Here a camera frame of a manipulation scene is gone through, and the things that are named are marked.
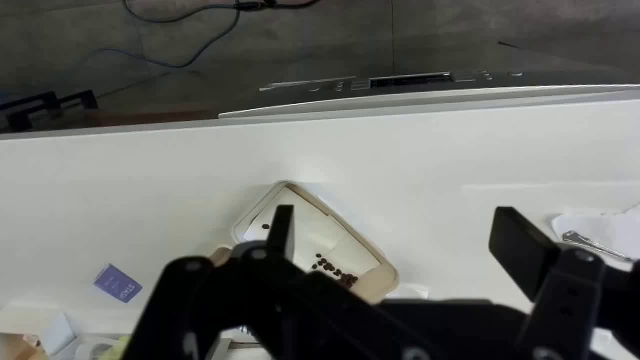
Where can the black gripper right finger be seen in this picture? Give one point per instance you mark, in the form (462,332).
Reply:
(566,293)

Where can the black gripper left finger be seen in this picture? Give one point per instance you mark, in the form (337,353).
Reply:
(221,306)

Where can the large white paper napkin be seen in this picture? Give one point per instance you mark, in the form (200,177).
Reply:
(601,223)

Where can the purple card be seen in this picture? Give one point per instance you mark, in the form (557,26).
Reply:
(117,283)

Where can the clear condiment organizer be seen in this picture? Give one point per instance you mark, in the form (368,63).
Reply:
(61,331)

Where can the stainless steel dishwasher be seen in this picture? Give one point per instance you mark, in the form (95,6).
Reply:
(426,101)

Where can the black metal floor stand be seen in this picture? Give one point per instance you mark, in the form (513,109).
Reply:
(40,106)

